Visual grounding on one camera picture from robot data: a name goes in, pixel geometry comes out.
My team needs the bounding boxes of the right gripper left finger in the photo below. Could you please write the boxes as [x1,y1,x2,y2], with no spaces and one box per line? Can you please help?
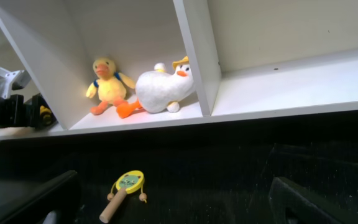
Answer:
[0,169,83,224]

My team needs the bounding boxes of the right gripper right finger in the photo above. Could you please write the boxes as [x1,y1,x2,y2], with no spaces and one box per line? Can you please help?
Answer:
[268,176,358,224]

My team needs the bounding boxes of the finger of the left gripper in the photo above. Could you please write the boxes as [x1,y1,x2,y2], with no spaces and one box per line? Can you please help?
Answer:
[26,93,57,130]

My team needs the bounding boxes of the yellow wooden rattle drum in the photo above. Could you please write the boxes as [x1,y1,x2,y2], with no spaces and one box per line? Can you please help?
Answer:
[99,169,148,224]

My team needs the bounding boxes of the yellow plush duck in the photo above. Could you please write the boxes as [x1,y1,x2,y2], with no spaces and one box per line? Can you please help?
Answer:
[86,57,137,116]

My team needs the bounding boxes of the white shelf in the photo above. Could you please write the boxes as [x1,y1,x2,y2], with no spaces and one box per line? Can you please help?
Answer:
[0,0,358,143]

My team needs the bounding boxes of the white plush goose with hat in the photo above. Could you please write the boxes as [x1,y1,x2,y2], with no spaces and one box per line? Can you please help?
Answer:
[116,55,197,119]

